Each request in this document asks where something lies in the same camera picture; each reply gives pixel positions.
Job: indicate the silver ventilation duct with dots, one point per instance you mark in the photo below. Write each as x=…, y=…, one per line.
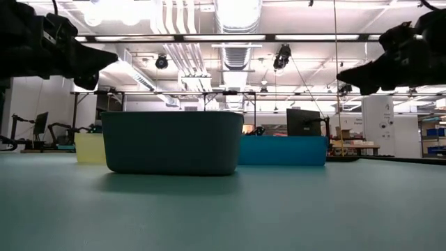
x=237, y=52

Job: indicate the black background table frame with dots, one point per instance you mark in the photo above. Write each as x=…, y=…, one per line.
x=75, y=108

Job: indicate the shelf with blue bins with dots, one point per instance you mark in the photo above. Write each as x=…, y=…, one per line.
x=433, y=137

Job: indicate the black computer monitor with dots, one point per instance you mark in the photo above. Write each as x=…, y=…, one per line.
x=301, y=122

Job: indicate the grey plastic bin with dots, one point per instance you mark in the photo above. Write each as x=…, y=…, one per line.
x=172, y=143

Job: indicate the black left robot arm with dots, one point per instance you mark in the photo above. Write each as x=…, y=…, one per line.
x=14, y=8

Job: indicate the cardboard box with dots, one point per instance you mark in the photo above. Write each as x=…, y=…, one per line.
x=344, y=133

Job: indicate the blue plastic bin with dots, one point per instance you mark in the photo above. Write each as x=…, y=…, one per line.
x=282, y=150

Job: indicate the yellow-green plastic bin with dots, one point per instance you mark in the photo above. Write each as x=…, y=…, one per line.
x=88, y=148

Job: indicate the black ceiling camera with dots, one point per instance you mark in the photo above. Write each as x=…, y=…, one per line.
x=282, y=55
x=161, y=62

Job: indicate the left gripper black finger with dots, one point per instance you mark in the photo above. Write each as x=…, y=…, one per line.
x=87, y=82
x=97, y=59

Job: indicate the overhead black light bar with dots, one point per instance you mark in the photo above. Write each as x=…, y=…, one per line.
x=364, y=37

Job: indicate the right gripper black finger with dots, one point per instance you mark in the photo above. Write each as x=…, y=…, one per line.
x=362, y=73
x=369, y=87

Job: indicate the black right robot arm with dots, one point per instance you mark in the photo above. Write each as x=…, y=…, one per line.
x=433, y=19

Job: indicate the background black robot arm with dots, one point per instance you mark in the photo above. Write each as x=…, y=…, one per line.
x=15, y=129
x=57, y=127

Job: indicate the white round pillar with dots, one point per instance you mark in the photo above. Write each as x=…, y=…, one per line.
x=378, y=125

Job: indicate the wooden background table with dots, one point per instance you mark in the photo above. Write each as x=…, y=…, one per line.
x=355, y=146

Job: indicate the teal table mat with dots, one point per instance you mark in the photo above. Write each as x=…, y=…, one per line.
x=223, y=209

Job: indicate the small black background monitor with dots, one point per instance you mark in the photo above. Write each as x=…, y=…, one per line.
x=41, y=122

